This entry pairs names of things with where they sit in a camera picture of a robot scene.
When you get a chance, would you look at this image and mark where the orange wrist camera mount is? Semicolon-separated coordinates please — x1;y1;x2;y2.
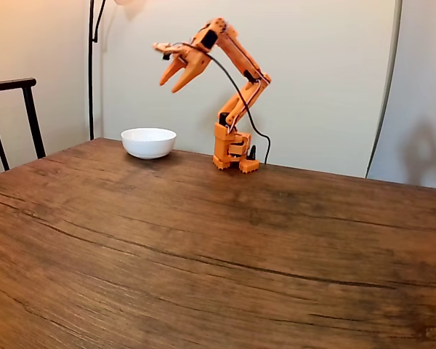
152;40;186;61

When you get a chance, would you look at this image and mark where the black floor lamp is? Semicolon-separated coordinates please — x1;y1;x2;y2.
87;0;147;141

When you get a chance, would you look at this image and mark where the white ceramic bowl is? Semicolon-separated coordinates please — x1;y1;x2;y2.
120;127;178;160

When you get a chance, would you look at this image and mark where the black camera cable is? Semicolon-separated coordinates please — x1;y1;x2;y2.
181;41;273;166

